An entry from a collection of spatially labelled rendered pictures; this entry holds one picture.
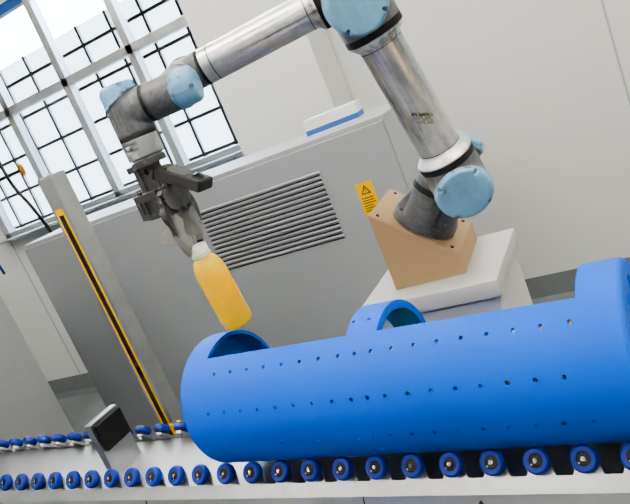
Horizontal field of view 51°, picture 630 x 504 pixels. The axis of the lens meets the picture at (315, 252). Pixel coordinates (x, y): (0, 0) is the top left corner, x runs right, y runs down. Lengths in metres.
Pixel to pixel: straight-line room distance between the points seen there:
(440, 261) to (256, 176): 1.53
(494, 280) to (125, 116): 0.81
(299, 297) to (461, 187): 1.80
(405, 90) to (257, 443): 0.74
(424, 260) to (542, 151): 2.41
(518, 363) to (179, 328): 2.58
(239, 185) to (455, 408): 2.01
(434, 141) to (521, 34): 2.50
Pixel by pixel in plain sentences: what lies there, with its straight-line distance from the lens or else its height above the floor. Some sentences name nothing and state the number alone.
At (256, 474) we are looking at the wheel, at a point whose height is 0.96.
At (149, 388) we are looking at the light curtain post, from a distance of 2.18.
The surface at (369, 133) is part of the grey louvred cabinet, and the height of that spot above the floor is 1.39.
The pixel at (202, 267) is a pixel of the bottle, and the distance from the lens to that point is 1.37.
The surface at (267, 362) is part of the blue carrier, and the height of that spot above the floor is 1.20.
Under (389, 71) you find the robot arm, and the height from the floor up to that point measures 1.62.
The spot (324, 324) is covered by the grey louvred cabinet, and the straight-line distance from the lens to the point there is 3.05.
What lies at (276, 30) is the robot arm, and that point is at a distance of 1.39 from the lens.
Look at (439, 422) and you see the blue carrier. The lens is 1.15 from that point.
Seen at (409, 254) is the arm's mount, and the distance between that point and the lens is 1.52.
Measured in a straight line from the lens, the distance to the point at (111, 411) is 1.87.
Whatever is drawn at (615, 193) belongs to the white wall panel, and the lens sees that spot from 3.92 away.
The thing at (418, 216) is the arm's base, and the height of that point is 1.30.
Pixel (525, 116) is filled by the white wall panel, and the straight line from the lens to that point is 3.83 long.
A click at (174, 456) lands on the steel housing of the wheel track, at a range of 1.82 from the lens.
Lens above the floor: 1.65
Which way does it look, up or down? 13 degrees down
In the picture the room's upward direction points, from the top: 22 degrees counter-clockwise
